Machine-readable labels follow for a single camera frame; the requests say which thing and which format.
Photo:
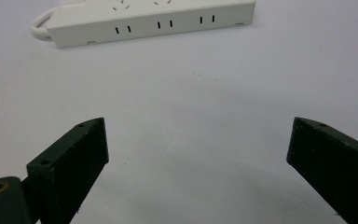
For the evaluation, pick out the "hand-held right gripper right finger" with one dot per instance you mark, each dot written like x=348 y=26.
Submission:
x=338 y=168

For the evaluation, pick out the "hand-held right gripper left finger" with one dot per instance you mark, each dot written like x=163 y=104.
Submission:
x=71 y=165

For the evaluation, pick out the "white power strip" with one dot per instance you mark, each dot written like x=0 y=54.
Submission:
x=149 y=21

